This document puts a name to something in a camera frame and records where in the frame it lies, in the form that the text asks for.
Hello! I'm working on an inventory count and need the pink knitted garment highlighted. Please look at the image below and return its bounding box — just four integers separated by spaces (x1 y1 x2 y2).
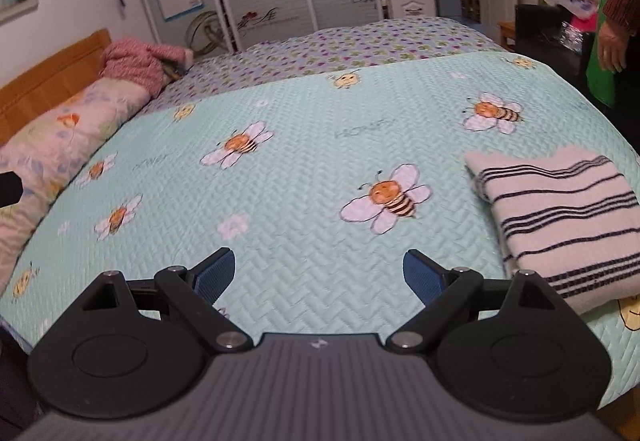
99 37 196 96

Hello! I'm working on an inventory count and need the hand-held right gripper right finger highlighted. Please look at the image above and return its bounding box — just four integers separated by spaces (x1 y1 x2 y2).
385 248 583 354

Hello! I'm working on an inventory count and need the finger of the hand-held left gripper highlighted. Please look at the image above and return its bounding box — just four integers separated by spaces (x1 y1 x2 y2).
0 172 24 208

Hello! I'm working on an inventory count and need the mint bee-print quilted bedspread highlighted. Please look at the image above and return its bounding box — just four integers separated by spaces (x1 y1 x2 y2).
0 16 640 414

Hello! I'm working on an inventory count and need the pink plastic bag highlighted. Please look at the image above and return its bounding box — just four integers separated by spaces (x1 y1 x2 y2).
567 0 601 46

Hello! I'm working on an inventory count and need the white black-striped sweater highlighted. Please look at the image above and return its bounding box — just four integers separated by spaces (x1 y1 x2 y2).
465 146 640 314

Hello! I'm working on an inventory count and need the wooden headboard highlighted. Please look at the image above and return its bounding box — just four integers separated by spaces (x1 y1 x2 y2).
0 28 112 146

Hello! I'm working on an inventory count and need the black chair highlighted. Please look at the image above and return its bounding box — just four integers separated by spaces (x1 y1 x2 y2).
515 3 598 82

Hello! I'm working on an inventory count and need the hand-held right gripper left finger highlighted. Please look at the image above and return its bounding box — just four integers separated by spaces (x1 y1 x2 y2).
57 247 253 353

